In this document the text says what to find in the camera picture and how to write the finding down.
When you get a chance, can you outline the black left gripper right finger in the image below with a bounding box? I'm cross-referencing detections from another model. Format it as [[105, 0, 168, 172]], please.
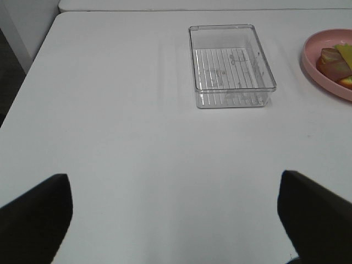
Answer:
[[277, 170, 351, 263]]

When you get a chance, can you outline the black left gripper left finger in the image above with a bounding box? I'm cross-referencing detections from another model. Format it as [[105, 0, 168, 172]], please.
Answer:
[[1, 174, 73, 263]]

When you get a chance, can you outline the bread slice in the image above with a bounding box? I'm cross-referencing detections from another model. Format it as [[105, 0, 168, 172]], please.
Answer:
[[337, 76, 352, 90]]

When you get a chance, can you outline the bacon strip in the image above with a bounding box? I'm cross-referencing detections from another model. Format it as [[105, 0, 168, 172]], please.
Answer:
[[316, 48, 351, 82]]

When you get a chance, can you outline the yellow cheese slice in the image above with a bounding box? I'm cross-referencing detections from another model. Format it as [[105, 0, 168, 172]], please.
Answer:
[[334, 43, 352, 69]]

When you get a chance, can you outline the clear left plastic container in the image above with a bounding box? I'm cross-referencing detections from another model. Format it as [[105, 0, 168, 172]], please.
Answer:
[[188, 24, 277, 109]]

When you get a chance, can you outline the pink plate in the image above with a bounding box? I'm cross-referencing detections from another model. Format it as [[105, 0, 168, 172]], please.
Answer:
[[301, 27, 352, 102]]

